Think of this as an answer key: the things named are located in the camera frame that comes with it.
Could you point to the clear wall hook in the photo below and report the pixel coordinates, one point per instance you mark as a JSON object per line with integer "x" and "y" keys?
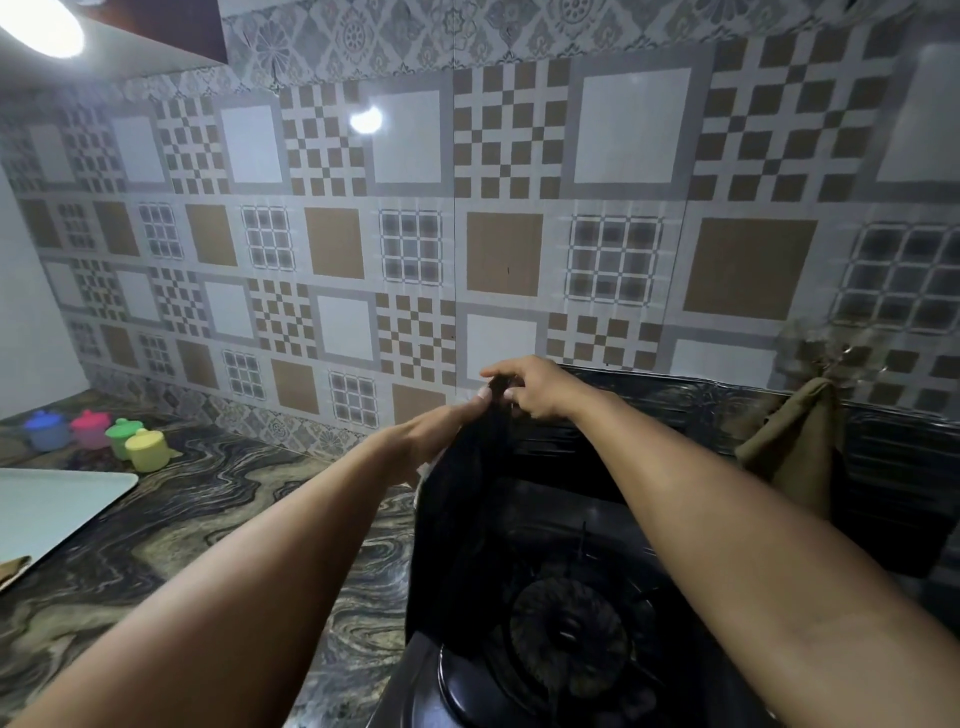
{"x": 817, "y": 349}

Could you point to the person's left fingers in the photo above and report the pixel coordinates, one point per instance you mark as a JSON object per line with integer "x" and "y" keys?
{"x": 472, "y": 405}

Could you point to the small blue lidded pot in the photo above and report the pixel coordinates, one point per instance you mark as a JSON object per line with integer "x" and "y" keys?
{"x": 45, "y": 433}

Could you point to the small pink lidded pot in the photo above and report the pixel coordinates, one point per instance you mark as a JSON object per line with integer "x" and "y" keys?
{"x": 91, "y": 431}

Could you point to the person's right hand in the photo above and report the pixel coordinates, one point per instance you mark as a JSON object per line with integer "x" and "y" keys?
{"x": 551, "y": 390}

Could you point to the small yellow lidded pot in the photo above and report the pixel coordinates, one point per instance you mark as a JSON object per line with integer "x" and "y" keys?
{"x": 148, "y": 450}

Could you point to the brown hanging cloth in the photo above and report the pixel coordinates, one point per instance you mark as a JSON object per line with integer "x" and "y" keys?
{"x": 799, "y": 442}

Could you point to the black cloth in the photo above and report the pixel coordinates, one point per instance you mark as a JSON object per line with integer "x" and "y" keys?
{"x": 457, "y": 525}

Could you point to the black gas stove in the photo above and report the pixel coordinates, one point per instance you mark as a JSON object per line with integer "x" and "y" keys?
{"x": 525, "y": 570}

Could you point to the black foil splash guard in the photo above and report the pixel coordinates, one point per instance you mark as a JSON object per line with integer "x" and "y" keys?
{"x": 892, "y": 480}

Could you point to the round black stove burner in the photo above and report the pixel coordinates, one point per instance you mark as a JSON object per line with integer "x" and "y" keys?
{"x": 570, "y": 637}

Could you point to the person's right forearm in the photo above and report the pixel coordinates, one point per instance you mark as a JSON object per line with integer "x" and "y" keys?
{"x": 750, "y": 555}

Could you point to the person's left forearm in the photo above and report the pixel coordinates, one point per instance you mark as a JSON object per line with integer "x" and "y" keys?
{"x": 247, "y": 592}

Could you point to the small green lidded pot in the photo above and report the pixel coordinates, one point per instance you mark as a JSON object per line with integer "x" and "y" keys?
{"x": 120, "y": 436}

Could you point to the white cutting board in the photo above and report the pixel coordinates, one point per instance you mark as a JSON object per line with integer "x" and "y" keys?
{"x": 52, "y": 510}

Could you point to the person's right fingers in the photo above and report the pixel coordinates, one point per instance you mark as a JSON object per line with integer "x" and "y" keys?
{"x": 516, "y": 379}

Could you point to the person's left hand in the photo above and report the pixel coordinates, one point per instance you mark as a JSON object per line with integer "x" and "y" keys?
{"x": 435, "y": 439}

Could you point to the round white ceiling light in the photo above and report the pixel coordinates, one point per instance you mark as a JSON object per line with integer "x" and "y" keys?
{"x": 41, "y": 22}

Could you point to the brown cloth piece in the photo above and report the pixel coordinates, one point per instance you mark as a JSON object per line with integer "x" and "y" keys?
{"x": 12, "y": 570}

